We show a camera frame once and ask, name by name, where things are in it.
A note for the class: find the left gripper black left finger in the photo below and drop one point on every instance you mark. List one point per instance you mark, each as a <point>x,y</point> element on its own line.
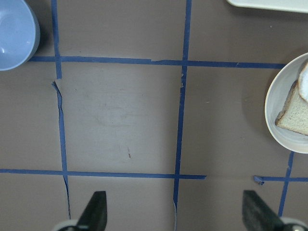
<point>94,216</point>

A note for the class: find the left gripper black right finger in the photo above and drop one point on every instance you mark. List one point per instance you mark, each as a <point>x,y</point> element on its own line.
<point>256,214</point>

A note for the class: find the bottom bread slice on plate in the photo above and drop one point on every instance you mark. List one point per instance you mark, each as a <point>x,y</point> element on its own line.
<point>294,114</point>

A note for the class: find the cream round plate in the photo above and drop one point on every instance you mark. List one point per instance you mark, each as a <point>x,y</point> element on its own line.
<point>274,101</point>

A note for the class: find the fried egg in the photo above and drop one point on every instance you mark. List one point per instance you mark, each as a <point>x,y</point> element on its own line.
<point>303,83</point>

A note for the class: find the blue bowl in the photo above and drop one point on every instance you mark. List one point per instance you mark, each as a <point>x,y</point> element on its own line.
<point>19,33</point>

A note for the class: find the cream bear tray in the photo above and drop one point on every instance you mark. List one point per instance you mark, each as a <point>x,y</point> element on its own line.
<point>295,6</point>

